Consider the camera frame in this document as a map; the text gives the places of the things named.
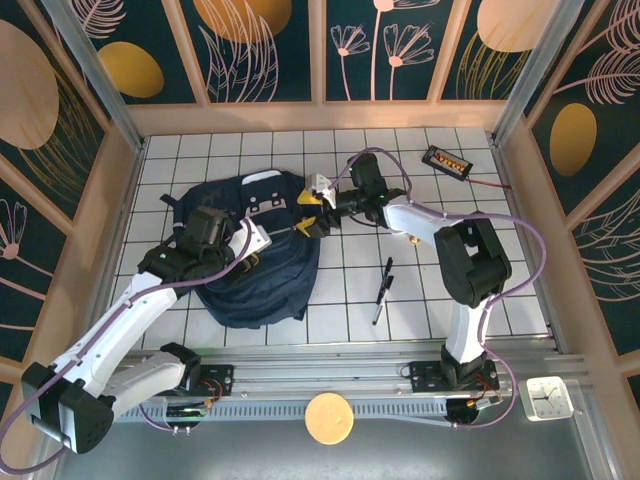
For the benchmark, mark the aluminium corner post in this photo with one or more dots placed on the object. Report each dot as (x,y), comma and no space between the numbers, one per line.
(535,65)
(100,85)

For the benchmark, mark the round cork disc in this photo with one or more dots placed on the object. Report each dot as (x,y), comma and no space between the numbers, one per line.
(329,419)

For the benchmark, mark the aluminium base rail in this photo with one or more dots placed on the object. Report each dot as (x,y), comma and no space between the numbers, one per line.
(320,372)

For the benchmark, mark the small brass knob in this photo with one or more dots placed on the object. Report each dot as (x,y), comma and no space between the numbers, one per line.
(415,241)

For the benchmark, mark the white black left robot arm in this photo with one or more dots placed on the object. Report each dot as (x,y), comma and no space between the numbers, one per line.
(125,320)

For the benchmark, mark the white square clock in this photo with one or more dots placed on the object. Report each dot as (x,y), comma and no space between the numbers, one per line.
(546,399)

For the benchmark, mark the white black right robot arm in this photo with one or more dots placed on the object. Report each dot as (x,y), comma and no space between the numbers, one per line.
(410,220)

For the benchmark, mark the black board with yellow connectors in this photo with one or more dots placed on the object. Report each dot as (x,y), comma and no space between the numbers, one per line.
(445,161)

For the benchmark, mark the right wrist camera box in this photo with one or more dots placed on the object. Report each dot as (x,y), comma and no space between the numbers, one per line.
(320,182)

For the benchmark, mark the black silver pen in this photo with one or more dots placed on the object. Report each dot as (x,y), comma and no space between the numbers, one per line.
(377,312)

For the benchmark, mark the black marker pen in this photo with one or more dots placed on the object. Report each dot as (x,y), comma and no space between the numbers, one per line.
(386,275)

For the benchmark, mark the navy blue backpack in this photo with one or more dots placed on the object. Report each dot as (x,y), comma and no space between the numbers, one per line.
(260,295)

